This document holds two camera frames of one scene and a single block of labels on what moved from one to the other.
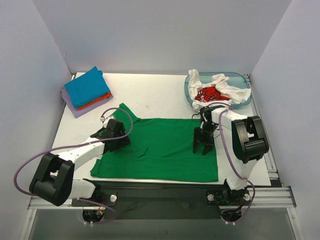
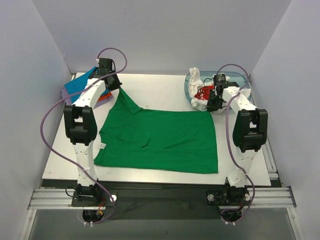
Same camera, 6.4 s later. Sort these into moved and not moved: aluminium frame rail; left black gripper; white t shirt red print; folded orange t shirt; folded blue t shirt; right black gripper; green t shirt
Moved: green t shirt; right black gripper; left black gripper
Not moved: aluminium frame rail; folded orange t shirt; folded blue t shirt; white t shirt red print
